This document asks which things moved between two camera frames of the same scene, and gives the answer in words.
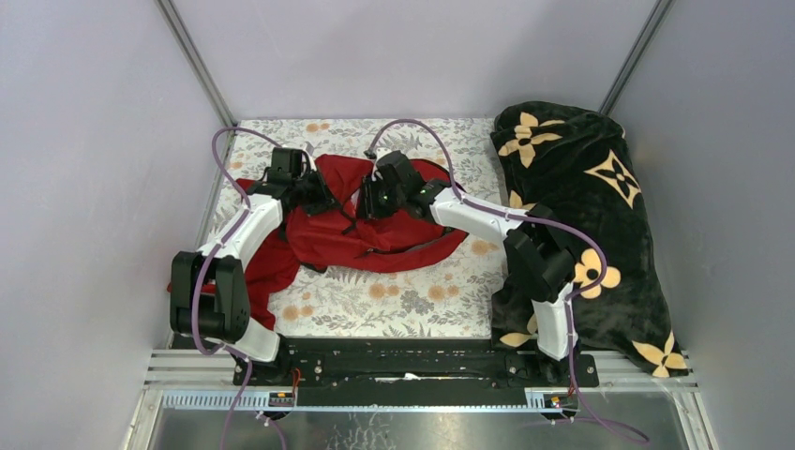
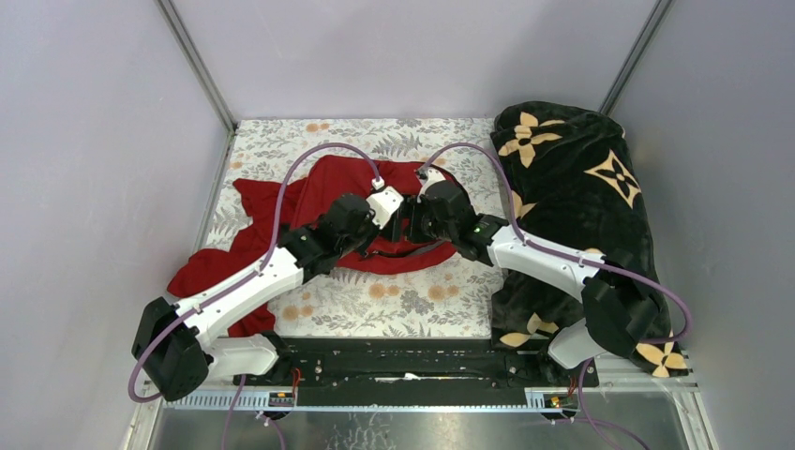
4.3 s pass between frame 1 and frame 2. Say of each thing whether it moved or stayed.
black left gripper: moved
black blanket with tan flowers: stayed
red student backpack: stayed
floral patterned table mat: stayed
